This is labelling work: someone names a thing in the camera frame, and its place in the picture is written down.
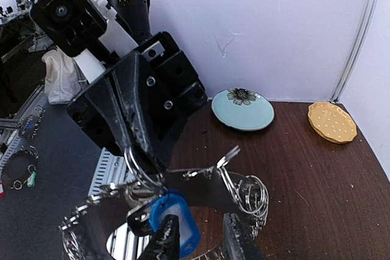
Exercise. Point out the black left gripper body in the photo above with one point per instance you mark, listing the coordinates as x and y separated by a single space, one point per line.
175 91

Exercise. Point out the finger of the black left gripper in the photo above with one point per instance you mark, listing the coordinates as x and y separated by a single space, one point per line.
111 99
154 155

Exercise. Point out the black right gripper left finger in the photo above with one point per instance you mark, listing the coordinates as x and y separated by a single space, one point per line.
165 243

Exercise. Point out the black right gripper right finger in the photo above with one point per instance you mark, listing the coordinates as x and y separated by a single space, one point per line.
237 243

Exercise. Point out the blue key tag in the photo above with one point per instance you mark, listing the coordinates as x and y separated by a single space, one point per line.
174 207

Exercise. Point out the metal disc with key rings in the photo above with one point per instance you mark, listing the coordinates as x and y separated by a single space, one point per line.
211 187

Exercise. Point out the white plastic bag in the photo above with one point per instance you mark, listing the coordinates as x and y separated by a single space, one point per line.
61 83

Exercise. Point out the light blue plate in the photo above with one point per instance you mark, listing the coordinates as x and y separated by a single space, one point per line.
242 109

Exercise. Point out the yellow dotted plate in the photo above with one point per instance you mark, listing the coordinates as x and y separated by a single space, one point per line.
331 122

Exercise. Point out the aluminium front rail base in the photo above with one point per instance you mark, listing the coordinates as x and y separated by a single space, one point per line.
109 237

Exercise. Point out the left aluminium frame post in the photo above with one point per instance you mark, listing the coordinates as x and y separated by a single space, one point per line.
355 50

